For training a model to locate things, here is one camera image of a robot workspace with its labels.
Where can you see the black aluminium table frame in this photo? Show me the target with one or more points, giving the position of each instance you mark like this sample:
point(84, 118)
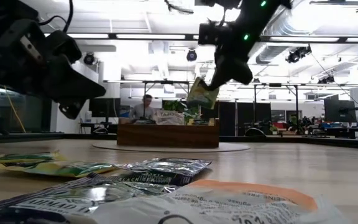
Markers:
point(291, 140)

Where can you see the long ceiling light bar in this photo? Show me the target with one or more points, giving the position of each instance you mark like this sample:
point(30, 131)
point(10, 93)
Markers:
point(303, 39)
point(151, 36)

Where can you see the round grey placemat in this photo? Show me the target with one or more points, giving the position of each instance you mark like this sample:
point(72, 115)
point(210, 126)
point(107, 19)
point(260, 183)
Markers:
point(235, 147)

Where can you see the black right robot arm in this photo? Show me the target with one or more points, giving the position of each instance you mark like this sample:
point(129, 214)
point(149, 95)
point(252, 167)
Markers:
point(253, 18)

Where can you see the black hanging lamp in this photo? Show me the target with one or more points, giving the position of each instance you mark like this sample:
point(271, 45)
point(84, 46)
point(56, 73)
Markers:
point(89, 58)
point(191, 55)

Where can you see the white plastic bottle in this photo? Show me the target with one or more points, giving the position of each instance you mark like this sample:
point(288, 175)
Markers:
point(88, 116)

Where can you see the black computer monitor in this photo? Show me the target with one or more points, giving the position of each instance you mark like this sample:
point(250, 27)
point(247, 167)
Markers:
point(340, 110)
point(107, 107)

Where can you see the wooden tea organizer box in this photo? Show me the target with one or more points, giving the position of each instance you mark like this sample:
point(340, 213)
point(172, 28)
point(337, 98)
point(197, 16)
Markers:
point(166, 137)

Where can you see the potted plant white pot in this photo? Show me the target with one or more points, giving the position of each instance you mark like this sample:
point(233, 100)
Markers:
point(176, 105)

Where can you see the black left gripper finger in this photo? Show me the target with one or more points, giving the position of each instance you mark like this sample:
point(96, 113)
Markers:
point(73, 76)
point(73, 93)

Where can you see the blackcurrant tea packet dark blue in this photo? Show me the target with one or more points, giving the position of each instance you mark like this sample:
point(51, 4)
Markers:
point(73, 196)
point(145, 122)
point(166, 166)

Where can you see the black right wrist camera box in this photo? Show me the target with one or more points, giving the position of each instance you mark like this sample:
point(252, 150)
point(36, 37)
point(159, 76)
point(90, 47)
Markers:
point(211, 34)

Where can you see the black partition panel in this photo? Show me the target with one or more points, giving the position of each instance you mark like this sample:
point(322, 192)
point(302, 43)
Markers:
point(261, 115)

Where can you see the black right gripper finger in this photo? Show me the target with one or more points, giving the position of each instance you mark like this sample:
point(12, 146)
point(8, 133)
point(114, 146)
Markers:
point(225, 83)
point(217, 81)

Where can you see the black ceiling spotlight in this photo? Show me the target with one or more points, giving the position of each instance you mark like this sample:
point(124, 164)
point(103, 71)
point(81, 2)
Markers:
point(295, 56)
point(325, 80)

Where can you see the silver ventilation duct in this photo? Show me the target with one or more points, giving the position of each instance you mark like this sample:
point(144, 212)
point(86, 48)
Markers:
point(291, 21)

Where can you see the black office chair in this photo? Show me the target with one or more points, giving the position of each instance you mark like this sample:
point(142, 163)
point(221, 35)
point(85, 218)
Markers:
point(255, 132)

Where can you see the black metal rack frame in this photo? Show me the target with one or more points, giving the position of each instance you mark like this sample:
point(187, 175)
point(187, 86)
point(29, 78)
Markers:
point(166, 82)
point(296, 105)

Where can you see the cluttered office desk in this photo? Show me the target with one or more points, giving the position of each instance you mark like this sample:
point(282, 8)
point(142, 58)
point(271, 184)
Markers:
point(328, 126)

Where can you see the person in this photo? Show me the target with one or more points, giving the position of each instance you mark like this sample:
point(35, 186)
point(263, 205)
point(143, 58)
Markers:
point(143, 110)

